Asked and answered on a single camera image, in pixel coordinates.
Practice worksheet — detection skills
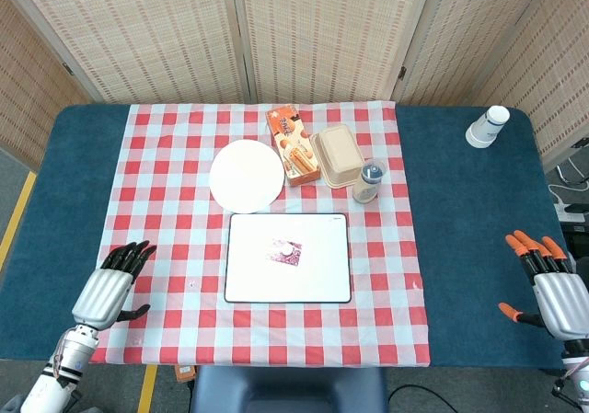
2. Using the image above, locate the right silver orange-tipped robot hand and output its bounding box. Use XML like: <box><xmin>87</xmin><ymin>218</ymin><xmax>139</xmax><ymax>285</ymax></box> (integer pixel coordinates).
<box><xmin>498</xmin><ymin>229</ymin><xmax>589</xmax><ymax>340</ymax></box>

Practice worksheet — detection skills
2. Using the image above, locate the left silver black-fingered robot hand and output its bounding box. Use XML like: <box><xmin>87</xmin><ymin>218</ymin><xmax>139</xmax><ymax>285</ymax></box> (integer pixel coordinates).
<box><xmin>71</xmin><ymin>240</ymin><xmax>158</xmax><ymax>331</ymax></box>

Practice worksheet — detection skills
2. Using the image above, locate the red white checkered tablecloth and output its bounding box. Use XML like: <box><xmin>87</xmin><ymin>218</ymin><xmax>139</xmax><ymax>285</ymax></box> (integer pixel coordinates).
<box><xmin>87</xmin><ymin>101</ymin><xmax>433</xmax><ymax>368</ymax></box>

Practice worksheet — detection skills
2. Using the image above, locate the white rectangular board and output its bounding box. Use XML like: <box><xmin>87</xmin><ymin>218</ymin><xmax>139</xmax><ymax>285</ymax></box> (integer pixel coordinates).
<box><xmin>224</xmin><ymin>212</ymin><xmax>353</xmax><ymax>304</ymax></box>

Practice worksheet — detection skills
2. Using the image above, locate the black equipment box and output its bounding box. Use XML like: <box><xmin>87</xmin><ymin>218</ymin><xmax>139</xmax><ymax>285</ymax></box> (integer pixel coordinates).
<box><xmin>563</xmin><ymin>222</ymin><xmax>589</xmax><ymax>271</ymax></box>

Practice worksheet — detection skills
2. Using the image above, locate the white power strip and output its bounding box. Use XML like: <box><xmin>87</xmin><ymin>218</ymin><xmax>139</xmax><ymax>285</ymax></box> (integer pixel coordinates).
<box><xmin>554</xmin><ymin>202</ymin><xmax>589</xmax><ymax>224</ymax></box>

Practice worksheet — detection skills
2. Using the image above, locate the metal chair leg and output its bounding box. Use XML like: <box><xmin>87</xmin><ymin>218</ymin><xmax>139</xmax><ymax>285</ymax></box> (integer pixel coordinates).
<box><xmin>554</xmin><ymin>159</ymin><xmax>589</xmax><ymax>187</ymax></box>

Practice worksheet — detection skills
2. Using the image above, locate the dark blue table cover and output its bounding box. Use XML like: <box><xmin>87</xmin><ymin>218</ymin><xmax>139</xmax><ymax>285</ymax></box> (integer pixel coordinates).
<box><xmin>0</xmin><ymin>103</ymin><xmax>576</xmax><ymax>371</ymax></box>

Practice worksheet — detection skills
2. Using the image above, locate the white paper plate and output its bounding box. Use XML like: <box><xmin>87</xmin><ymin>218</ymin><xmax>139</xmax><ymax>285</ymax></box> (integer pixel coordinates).
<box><xmin>208</xmin><ymin>139</ymin><xmax>286</xmax><ymax>215</ymax></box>

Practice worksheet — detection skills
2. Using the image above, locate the dark blue padded seat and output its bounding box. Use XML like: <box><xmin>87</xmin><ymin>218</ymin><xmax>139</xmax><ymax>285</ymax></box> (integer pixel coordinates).
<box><xmin>191</xmin><ymin>365</ymin><xmax>387</xmax><ymax>413</ymax></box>

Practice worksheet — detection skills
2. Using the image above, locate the mayonnaise squeeze bottle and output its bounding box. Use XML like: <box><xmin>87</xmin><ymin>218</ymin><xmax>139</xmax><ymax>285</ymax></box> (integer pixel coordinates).
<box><xmin>352</xmin><ymin>157</ymin><xmax>387</xmax><ymax>205</ymax></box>

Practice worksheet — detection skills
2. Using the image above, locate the orange snack box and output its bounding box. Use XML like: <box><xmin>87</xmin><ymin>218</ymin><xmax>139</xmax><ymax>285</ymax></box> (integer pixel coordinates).
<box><xmin>265</xmin><ymin>103</ymin><xmax>322</xmax><ymax>189</ymax></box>

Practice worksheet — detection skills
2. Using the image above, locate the woven folding screen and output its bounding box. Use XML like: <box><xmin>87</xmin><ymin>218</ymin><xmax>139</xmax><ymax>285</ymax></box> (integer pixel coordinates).
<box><xmin>0</xmin><ymin>0</ymin><xmax>589</xmax><ymax>173</ymax></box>

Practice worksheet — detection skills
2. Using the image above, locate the beige lunch container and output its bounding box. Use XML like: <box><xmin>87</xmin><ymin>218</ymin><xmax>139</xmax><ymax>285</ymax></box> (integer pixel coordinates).
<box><xmin>309</xmin><ymin>123</ymin><xmax>365</xmax><ymax>189</ymax></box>

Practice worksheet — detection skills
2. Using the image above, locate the white power cable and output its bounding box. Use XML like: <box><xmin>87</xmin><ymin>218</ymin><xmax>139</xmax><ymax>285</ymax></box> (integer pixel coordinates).
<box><xmin>547</xmin><ymin>183</ymin><xmax>589</xmax><ymax>205</ymax></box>

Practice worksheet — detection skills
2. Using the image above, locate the black floor cable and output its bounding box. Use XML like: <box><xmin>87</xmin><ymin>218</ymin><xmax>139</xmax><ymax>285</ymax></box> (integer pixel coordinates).
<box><xmin>385</xmin><ymin>384</ymin><xmax>461</xmax><ymax>413</ymax></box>

